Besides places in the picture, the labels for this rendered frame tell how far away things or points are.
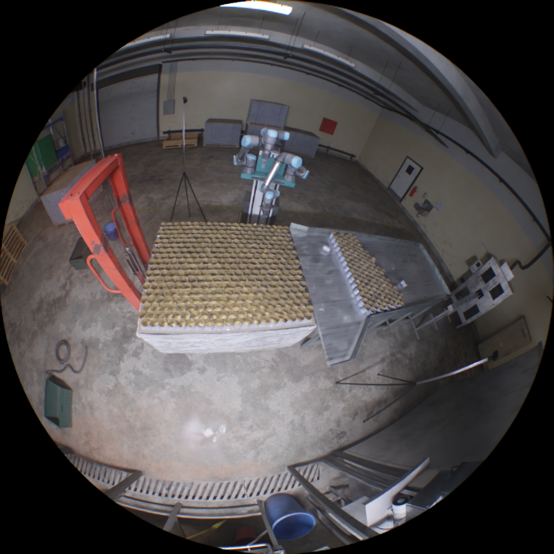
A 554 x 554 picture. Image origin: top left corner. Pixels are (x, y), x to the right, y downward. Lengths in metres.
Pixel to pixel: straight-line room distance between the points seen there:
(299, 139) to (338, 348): 7.94
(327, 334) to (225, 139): 7.63
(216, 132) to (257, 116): 1.65
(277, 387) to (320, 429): 0.85
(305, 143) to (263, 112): 2.22
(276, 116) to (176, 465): 9.36
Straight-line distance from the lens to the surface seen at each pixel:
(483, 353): 7.34
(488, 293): 5.86
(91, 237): 1.34
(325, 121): 10.30
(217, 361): 2.50
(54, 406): 3.80
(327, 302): 1.78
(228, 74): 9.57
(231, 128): 8.03
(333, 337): 1.67
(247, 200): 3.00
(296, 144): 8.59
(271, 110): 8.05
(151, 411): 2.70
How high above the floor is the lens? 2.47
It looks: 53 degrees down
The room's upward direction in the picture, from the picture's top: 22 degrees clockwise
